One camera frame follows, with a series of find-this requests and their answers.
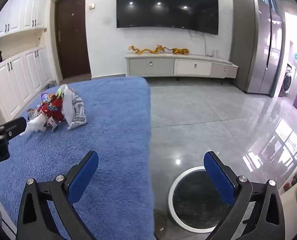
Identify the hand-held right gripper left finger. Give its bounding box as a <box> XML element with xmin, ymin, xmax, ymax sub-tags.
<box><xmin>16</xmin><ymin>151</ymin><xmax>99</xmax><ymax>240</ymax></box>

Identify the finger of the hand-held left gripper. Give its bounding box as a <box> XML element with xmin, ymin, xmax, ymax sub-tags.
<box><xmin>0</xmin><ymin>117</ymin><xmax>27</xmax><ymax>141</ymax></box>

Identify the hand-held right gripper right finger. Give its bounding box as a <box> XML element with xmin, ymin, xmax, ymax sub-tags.
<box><xmin>203</xmin><ymin>151</ymin><xmax>286</xmax><ymax>240</ymax></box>

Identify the silver wrapper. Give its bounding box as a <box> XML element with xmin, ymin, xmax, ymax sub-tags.
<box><xmin>27</xmin><ymin>109</ymin><xmax>40</xmax><ymax>120</ymax></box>

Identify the white tissue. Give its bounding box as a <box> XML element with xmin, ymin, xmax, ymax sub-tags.
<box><xmin>26</xmin><ymin>115</ymin><xmax>49</xmax><ymax>133</ymax></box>

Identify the round white-rimmed trash bin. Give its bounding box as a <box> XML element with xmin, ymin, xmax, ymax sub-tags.
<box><xmin>168</xmin><ymin>166</ymin><xmax>249</xmax><ymax>232</ymax></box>

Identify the red snack wrapper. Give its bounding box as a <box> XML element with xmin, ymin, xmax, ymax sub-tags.
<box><xmin>38</xmin><ymin>95</ymin><xmax>64</xmax><ymax>122</ymax></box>

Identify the white printed snack packet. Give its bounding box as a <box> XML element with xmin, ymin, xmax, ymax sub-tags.
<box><xmin>63</xmin><ymin>85</ymin><xmax>87</xmax><ymax>130</ymax></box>

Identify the white base cabinet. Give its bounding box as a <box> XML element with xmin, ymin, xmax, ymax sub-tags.
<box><xmin>0</xmin><ymin>45</ymin><xmax>53</xmax><ymax>120</ymax></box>

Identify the blue fluffy rug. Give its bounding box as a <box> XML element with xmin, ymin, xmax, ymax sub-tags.
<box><xmin>0</xmin><ymin>77</ymin><xmax>155</xmax><ymax>240</ymax></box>

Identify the dark brown door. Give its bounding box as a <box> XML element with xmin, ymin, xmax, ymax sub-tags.
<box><xmin>55</xmin><ymin>0</ymin><xmax>92</xmax><ymax>80</ymax></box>

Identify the white washing machine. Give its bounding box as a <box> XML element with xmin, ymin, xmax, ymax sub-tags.
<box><xmin>281</xmin><ymin>65</ymin><xmax>297</xmax><ymax>93</ymax></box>

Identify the white television console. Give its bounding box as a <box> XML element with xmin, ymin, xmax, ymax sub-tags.
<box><xmin>125</xmin><ymin>52</ymin><xmax>239</xmax><ymax>85</ymax></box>

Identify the golden tiger ornament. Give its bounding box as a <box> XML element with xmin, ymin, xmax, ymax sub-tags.
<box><xmin>171</xmin><ymin>47</ymin><xmax>190</xmax><ymax>55</ymax></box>

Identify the grey refrigerator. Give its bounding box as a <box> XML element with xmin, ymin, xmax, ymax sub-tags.
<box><xmin>230</xmin><ymin>0</ymin><xmax>285</xmax><ymax>97</ymax></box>

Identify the golden dragon ornament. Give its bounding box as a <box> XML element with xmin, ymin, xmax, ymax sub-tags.
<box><xmin>128</xmin><ymin>44</ymin><xmax>171</xmax><ymax>55</ymax></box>

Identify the white wall cabinet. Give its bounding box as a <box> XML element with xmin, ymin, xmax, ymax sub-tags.
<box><xmin>0</xmin><ymin>0</ymin><xmax>46</xmax><ymax>40</ymax></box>

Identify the television cable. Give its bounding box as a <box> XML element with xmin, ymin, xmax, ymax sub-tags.
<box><xmin>190</xmin><ymin>30</ymin><xmax>214</xmax><ymax>55</ymax></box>

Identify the black wall television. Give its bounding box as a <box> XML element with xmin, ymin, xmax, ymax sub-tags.
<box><xmin>116</xmin><ymin>0</ymin><xmax>218</xmax><ymax>35</ymax></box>

